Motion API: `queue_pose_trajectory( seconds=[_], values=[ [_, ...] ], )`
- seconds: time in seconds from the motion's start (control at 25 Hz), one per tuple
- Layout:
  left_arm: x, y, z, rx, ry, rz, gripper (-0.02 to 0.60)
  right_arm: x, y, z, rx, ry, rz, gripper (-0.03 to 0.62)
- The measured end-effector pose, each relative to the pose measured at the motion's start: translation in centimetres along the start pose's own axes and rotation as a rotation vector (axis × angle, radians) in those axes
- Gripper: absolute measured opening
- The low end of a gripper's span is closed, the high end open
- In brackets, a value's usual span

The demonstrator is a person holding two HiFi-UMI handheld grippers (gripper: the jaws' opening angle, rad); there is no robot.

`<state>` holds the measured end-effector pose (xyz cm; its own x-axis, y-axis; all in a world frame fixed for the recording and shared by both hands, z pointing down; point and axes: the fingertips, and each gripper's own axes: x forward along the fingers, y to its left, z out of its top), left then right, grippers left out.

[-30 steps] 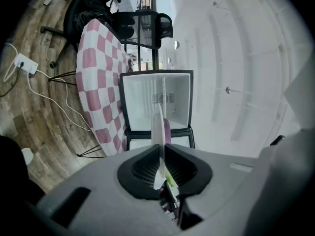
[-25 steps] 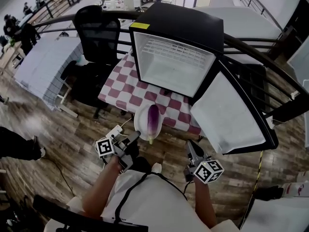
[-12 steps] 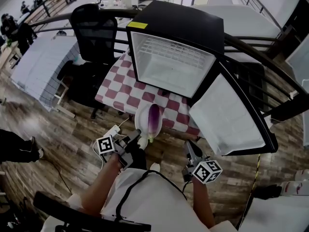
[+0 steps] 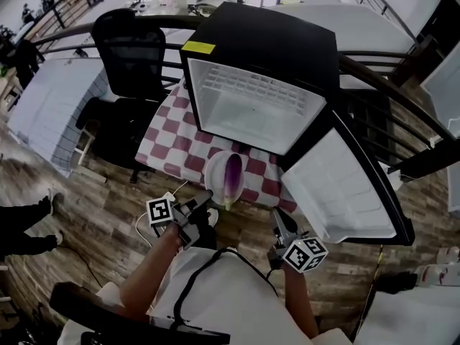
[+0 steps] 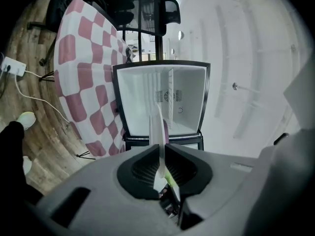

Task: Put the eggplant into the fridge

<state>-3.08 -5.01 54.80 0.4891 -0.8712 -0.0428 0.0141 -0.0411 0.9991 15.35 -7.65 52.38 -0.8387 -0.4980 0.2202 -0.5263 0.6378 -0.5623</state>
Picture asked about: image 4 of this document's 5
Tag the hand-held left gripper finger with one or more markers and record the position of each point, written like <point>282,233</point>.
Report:
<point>203,199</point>

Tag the purple eggplant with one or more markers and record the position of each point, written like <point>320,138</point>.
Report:
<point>233,178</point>

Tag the pink checkered tablecloth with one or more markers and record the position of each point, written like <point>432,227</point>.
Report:
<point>172,146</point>

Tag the black device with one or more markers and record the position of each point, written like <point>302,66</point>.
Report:
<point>395,283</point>

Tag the black jacket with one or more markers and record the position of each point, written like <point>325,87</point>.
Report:
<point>28,63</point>

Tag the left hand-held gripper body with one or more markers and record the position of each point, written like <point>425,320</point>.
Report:
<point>160,212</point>

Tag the white wooden stool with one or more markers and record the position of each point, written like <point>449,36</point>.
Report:
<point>83,146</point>

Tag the person's right forearm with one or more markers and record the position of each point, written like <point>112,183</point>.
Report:
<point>300,300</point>

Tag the white red robot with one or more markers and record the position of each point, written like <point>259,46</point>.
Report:
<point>438,270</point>

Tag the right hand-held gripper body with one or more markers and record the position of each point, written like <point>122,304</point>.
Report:
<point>305,255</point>

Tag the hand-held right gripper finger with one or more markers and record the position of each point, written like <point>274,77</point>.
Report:
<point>278,221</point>
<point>291,225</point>

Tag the person's black trousers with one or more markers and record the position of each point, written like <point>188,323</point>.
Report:
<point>208,237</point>

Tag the white table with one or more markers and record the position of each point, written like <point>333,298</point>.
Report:
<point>413,322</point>

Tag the black office chair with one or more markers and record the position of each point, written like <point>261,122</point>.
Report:
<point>129,59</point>

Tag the white power strip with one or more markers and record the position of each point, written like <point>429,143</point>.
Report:
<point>168,196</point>

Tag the black chest camera mount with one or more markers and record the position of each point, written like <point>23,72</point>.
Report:
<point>108,311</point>

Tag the translucent white storage box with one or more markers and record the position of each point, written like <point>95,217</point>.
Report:
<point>454,189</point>
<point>443,88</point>

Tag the black mini fridge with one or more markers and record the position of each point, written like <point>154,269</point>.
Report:
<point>273,38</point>

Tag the person's white shirt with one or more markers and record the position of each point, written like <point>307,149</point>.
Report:
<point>230,300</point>

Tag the white adapter box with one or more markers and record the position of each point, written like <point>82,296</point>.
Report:
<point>394,178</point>

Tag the white tiled partition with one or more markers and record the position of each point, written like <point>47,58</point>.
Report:
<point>46,106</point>

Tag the white shoe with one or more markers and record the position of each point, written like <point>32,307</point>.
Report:
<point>213,217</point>

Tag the white plate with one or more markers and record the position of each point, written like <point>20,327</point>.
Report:
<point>215,173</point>

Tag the person's left forearm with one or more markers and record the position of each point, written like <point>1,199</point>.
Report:
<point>151,275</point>

